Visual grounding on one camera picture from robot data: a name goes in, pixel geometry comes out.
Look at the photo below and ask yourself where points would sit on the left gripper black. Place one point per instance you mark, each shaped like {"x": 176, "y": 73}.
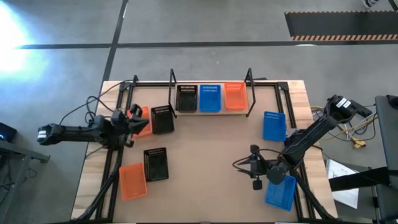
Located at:
{"x": 126, "y": 127}

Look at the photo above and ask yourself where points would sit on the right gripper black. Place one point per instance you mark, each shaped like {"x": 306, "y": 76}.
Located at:
{"x": 257, "y": 168}

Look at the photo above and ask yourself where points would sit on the orange plastic basket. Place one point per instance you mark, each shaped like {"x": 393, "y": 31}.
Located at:
{"x": 145, "y": 130}
{"x": 235, "y": 97}
{"x": 133, "y": 182}

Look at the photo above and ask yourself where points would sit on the black plastic basket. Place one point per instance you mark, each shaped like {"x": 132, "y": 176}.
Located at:
{"x": 156, "y": 165}
{"x": 186, "y": 99}
{"x": 162, "y": 121}

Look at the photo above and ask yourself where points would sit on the blue plastic basket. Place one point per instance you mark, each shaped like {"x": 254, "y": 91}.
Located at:
{"x": 210, "y": 99}
{"x": 275, "y": 127}
{"x": 280, "y": 196}

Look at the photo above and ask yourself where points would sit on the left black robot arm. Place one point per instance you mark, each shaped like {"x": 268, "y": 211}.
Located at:
{"x": 77, "y": 132}

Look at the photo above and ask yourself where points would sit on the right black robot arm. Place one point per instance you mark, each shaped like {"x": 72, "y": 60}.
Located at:
{"x": 311, "y": 133}

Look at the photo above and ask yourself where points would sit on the white paper sheet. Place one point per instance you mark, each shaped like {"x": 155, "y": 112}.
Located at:
{"x": 345, "y": 193}

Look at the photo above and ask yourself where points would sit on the black flat crossbar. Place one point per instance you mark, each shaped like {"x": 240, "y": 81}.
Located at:
{"x": 357, "y": 180}

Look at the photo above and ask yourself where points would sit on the dark grey side cart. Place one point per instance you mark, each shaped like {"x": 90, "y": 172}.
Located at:
{"x": 18, "y": 155}

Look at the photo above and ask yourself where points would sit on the black device with blue light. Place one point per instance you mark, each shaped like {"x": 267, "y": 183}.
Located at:
{"x": 7, "y": 133}

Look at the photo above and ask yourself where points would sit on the dark grey side desk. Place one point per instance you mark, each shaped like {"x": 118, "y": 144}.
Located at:
{"x": 388, "y": 130}

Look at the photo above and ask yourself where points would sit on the black hazard-striped floor mat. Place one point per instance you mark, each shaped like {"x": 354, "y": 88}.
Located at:
{"x": 342, "y": 25}

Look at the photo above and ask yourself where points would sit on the person's shoe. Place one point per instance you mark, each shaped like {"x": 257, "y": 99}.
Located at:
{"x": 370, "y": 3}

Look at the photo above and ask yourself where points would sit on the wooden shelf with black frame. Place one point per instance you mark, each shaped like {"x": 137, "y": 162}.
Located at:
{"x": 214, "y": 114}

